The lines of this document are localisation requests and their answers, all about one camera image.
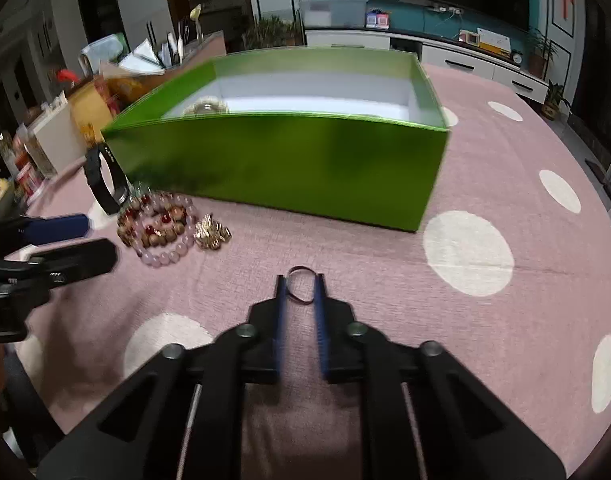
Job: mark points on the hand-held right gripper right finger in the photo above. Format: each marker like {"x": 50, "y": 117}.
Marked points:
{"x": 323, "y": 330}

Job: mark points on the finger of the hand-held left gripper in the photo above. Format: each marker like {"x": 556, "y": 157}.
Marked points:
{"x": 80, "y": 257}
{"x": 55, "y": 226}

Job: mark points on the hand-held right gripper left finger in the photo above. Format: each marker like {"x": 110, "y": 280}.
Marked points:
{"x": 281, "y": 330}

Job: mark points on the black wrist watch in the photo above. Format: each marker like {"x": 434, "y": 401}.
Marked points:
{"x": 92, "y": 177}

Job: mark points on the thin metal bangle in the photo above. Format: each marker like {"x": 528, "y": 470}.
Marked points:
{"x": 301, "y": 268}

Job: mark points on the gold brooch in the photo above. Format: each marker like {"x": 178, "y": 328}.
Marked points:
{"x": 210, "y": 234}

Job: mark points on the green cardboard box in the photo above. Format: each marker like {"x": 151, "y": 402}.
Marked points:
{"x": 310, "y": 170}

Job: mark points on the yellow snack packet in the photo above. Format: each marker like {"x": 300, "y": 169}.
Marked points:
{"x": 125, "y": 87}

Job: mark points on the pink dotted tablecloth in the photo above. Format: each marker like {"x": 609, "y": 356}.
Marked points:
{"x": 485, "y": 335}

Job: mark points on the white paper sheets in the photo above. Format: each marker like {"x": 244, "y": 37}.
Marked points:
{"x": 135, "y": 57}

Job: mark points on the white wrist watch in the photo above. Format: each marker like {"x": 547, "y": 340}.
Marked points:
{"x": 205, "y": 106}

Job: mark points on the white tall cabinet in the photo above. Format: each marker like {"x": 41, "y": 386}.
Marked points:
{"x": 140, "y": 5}

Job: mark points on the yellow bird figure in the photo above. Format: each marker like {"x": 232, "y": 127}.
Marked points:
{"x": 197, "y": 12}

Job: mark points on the large potted plant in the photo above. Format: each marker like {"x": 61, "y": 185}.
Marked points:
{"x": 270, "y": 32}

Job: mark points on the white television cabinet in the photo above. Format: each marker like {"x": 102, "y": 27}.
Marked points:
{"x": 435, "y": 52}

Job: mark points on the clear plastic storage box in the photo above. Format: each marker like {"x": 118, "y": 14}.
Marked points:
{"x": 333, "y": 12}

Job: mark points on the small potted plant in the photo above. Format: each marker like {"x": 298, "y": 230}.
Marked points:
{"x": 554, "y": 100}

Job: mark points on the yellow and white box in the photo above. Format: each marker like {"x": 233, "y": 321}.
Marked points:
{"x": 494, "y": 42}

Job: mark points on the small table clock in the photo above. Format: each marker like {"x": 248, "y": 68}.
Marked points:
{"x": 516, "y": 56}

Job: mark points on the white power strip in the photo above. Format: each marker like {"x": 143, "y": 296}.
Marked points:
{"x": 443, "y": 9}

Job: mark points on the tall potted plant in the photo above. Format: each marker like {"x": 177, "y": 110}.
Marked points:
{"x": 540, "y": 52}

